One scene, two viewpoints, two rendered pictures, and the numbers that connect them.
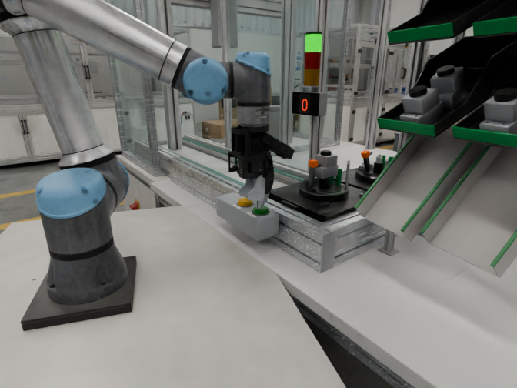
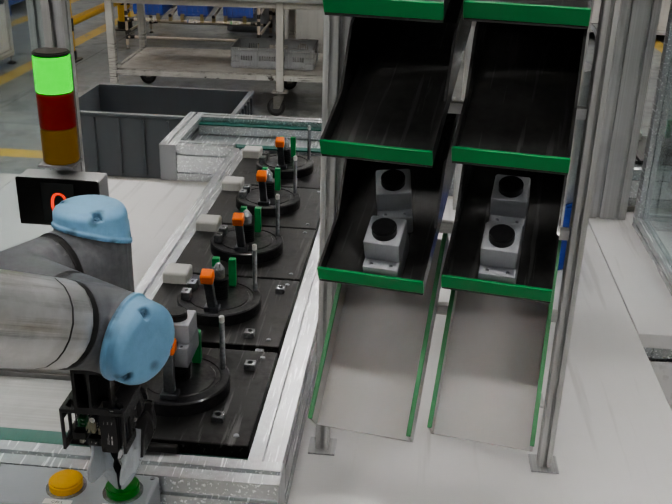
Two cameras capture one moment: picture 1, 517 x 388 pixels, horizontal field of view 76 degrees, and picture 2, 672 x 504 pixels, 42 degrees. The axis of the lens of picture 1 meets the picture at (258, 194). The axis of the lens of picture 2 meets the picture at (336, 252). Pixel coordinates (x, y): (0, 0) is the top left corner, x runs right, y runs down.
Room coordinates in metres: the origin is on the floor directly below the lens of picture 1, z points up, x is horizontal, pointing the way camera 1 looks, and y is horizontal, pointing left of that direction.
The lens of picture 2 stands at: (0.03, 0.47, 1.66)
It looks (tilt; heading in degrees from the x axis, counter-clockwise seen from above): 24 degrees down; 311
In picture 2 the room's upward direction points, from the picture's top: 2 degrees clockwise
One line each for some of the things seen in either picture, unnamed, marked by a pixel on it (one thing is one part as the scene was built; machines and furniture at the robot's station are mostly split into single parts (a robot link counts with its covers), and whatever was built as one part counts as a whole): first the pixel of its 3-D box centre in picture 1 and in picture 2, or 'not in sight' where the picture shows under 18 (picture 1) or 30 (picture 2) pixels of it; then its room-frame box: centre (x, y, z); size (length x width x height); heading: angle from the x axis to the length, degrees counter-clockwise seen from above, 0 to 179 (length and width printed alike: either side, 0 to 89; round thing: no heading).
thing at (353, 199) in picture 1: (323, 196); (181, 394); (0.90, -0.19, 0.96); 0.24 x 0.24 x 0.02; 36
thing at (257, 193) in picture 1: (256, 194); (126, 466); (0.76, 0.00, 1.02); 0.06 x 0.03 x 0.09; 126
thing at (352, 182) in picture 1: (378, 165); (218, 283); (1.05, -0.39, 1.01); 0.24 x 0.24 x 0.13; 36
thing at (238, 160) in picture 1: (251, 151); (104, 388); (0.77, 0.02, 1.12); 0.09 x 0.08 x 0.12; 126
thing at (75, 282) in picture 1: (85, 261); not in sight; (0.59, 0.36, 0.93); 0.15 x 0.15 x 0.10
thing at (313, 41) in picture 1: (313, 43); (52, 72); (1.12, -0.17, 1.38); 0.05 x 0.05 x 0.05
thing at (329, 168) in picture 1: (327, 162); (179, 330); (0.91, -0.19, 1.06); 0.08 x 0.04 x 0.07; 127
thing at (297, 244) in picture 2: not in sight; (246, 228); (1.20, -0.59, 1.01); 0.24 x 0.24 x 0.13; 36
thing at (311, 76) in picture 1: (311, 77); (60, 143); (1.12, -0.17, 1.28); 0.05 x 0.05 x 0.05
